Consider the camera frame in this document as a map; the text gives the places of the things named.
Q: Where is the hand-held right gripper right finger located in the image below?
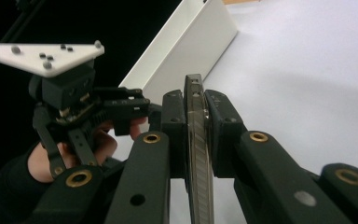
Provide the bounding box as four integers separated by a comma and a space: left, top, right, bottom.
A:
204, 89, 352, 224

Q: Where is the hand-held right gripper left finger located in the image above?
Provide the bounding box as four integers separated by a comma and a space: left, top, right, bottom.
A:
105, 89, 188, 224

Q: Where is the patterned dark phone case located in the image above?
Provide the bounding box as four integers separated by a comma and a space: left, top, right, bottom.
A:
184, 73, 215, 224

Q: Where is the white plastic bin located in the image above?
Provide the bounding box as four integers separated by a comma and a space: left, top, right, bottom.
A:
118, 0, 239, 106

